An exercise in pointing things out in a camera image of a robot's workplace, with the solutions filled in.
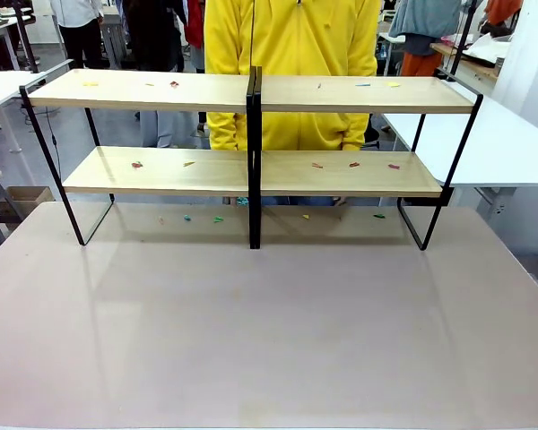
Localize person's left forearm yellow sleeve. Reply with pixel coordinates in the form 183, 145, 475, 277
340, 112, 370, 152

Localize person's right forearm yellow sleeve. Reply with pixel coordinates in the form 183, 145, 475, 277
205, 111, 239, 151

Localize person in grey trousers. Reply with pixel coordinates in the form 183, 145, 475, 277
138, 109, 203, 149

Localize wooden two-tier shelf rack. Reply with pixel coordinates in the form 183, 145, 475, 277
19, 66, 258, 251
253, 66, 484, 252

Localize person in yellow hoodie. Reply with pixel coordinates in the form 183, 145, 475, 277
204, 0, 380, 208

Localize person in red top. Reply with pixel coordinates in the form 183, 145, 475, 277
183, 0, 206, 73

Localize orange trousers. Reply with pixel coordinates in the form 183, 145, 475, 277
401, 42, 445, 78

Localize person in dark clothing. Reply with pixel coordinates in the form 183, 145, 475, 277
123, 0, 186, 73

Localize large white side table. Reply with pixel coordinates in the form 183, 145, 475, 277
379, 91, 538, 189

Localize cardboard box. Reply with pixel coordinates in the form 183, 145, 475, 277
0, 185, 56, 225

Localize wooden workbench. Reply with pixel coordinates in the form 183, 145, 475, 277
430, 39, 503, 84

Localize black metal stand pole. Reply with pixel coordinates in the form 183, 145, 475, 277
446, 0, 482, 84
13, 0, 40, 75

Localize person white shirt black trousers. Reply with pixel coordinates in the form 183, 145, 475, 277
48, 0, 105, 71

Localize white sheet on workbench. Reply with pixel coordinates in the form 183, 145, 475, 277
461, 33, 513, 60

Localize thin black hanging cable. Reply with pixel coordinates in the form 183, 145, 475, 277
249, 0, 257, 68

